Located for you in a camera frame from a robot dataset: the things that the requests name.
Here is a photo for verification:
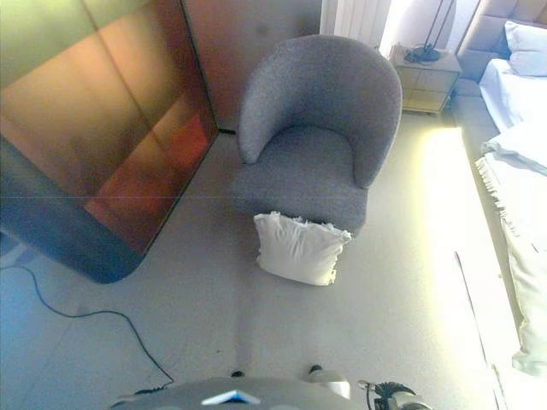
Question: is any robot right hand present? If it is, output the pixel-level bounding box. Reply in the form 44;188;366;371
368;380;418;397

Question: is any white fringed cushion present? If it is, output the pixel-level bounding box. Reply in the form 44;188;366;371
252;211;354;287

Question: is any silver robot right leg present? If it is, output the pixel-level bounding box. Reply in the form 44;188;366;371
305;369;352;401

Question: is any grey robot torso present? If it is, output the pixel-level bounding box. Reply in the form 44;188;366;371
109;376;356;410

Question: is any folded white duvet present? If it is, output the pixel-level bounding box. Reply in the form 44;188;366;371
480;123;547;176

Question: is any beige nightstand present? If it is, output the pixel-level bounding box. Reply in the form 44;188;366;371
391;46;463;117

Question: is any grey upholstered armchair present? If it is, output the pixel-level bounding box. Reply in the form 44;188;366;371
230;34;404;238

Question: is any bed with white sheet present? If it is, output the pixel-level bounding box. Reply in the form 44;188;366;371
452;55;547;377

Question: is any grey padded headboard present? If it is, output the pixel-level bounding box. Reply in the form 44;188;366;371
456;0;547;82

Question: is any pale blue pillow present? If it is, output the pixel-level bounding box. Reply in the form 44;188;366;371
503;19;547;78

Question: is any brown glossy wardrobe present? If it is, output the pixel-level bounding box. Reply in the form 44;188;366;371
0;0;220;285

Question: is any thin black floor cable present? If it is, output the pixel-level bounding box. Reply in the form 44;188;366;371
0;264;175;392

